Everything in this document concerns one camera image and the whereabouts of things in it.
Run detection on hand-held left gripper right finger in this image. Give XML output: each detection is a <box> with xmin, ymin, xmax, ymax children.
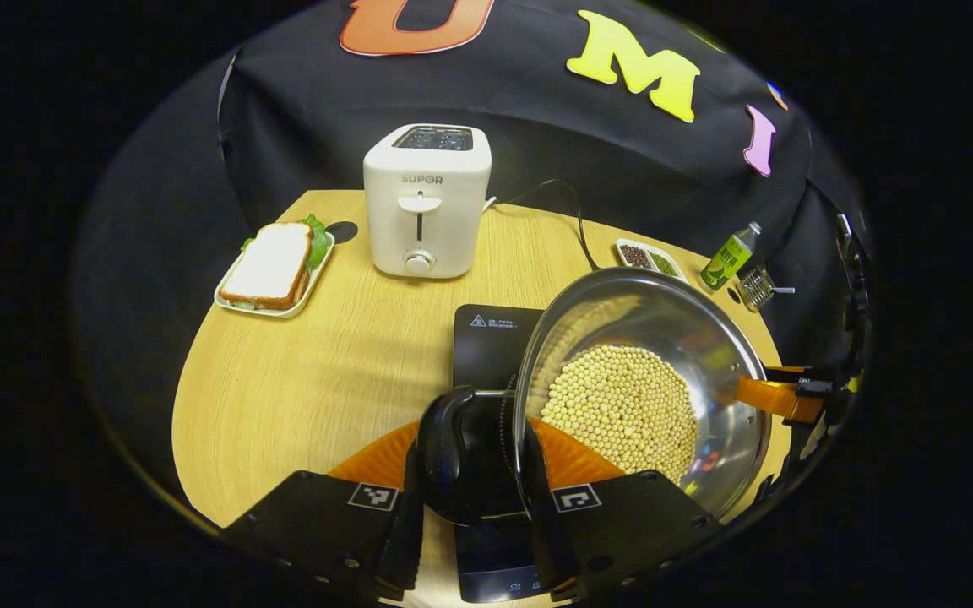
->
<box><xmin>516</xmin><ymin>418</ymin><xmax>724</xmax><ymax>602</ymax></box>

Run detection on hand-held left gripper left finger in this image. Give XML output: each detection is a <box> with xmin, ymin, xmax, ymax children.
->
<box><xmin>220</xmin><ymin>420</ymin><xmax>428</xmax><ymax>602</ymax></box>

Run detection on steel pot with black handles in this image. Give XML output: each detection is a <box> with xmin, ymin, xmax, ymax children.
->
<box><xmin>415</xmin><ymin>267</ymin><xmax>773</xmax><ymax>526</ymax></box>

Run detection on black induction cooktop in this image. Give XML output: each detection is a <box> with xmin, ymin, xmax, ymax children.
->
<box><xmin>451</xmin><ymin>304</ymin><xmax>555</xmax><ymax>605</ymax></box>

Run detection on pile of soybeans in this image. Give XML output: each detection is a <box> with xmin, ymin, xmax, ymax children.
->
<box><xmin>540</xmin><ymin>345</ymin><xmax>700</xmax><ymax>484</ymax></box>

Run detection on green label drink bottle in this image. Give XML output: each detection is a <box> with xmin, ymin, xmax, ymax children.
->
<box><xmin>700</xmin><ymin>222</ymin><xmax>762</xmax><ymax>292</ymax></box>

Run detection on white divided dish of beans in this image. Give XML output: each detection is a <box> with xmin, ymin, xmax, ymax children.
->
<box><xmin>616</xmin><ymin>239</ymin><xmax>688</xmax><ymax>282</ymax></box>

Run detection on white rectangular plate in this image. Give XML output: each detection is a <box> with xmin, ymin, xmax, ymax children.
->
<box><xmin>214</xmin><ymin>228</ymin><xmax>336</xmax><ymax>319</ymax></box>

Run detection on sandwich with lettuce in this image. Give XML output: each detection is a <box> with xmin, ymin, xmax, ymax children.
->
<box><xmin>219</xmin><ymin>214</ymin><xmax>331</xmax><ymax>311</ymax></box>

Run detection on white toaster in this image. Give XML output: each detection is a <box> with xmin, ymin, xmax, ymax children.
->
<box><xmin>363</xmin><ymin>124</ymin><xmax>493</xmax><ymax>280</ymax></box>

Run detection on metal wire utensil holder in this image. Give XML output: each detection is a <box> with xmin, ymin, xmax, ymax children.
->
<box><xmin>737</xmin><ymin>264</ymin><xmax>779</xmax><ymax>313</ymax></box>

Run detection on black power cable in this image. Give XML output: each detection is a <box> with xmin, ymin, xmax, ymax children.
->
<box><xmin>486</xmin><ymin>179</ymin><xmax>601</xmax><ymax>271</ymax></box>

